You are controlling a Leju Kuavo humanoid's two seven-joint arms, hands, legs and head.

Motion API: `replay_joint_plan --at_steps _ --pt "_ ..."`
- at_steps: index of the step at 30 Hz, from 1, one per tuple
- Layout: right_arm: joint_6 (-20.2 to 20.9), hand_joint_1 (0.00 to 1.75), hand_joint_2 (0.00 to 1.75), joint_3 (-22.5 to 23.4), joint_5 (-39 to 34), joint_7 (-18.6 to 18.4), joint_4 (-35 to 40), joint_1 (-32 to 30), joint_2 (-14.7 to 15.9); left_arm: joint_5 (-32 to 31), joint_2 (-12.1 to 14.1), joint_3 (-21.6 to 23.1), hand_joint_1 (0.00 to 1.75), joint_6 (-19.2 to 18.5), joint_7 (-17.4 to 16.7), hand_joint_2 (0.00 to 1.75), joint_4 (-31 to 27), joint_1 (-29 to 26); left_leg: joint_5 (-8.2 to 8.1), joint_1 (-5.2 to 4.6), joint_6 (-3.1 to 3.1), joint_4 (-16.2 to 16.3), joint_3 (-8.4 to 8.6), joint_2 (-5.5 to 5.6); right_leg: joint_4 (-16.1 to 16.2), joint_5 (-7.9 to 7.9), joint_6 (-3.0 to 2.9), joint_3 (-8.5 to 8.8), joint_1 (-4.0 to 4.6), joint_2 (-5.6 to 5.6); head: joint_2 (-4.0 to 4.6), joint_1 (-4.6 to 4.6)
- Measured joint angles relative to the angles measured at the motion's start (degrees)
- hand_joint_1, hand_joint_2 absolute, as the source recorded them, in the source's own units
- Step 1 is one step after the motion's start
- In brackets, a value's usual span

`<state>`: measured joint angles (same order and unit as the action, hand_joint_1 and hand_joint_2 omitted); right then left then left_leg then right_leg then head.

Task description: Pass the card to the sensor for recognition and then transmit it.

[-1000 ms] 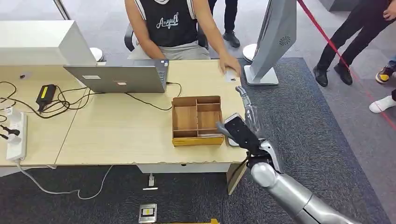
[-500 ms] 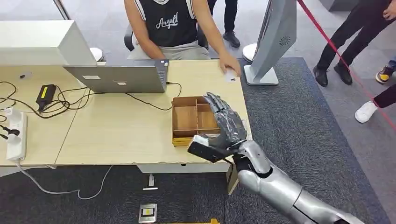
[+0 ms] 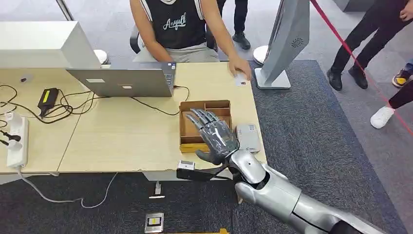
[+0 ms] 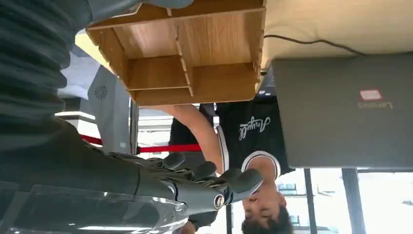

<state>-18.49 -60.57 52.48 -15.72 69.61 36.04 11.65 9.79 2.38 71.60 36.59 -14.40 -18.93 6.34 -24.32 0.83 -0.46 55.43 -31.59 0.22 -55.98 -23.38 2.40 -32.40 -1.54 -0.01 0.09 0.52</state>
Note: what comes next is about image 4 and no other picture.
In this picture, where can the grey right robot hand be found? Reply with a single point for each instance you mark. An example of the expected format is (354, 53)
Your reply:
(80, 181)

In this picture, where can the grey standing kiosk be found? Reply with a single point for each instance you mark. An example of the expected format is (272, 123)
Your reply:
(109, 113)

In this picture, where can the red barrier tape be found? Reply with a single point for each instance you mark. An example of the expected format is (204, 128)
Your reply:
(167, 148)

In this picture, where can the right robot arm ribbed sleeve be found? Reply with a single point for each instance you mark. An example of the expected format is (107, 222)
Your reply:
(32, 64)

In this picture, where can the person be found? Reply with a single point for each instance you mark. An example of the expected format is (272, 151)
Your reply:
(255, 135)

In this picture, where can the wooden compartment box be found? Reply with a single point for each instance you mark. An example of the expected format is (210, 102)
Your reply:
(213, 42)

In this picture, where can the grey laptop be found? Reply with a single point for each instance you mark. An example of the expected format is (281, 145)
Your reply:
(338, 129)

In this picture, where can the pale wooden desk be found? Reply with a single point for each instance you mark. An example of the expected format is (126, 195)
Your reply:
(322, 19)

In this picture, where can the dark window post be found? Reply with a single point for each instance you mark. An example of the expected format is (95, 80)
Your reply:
(353, 200)
(309, 200)

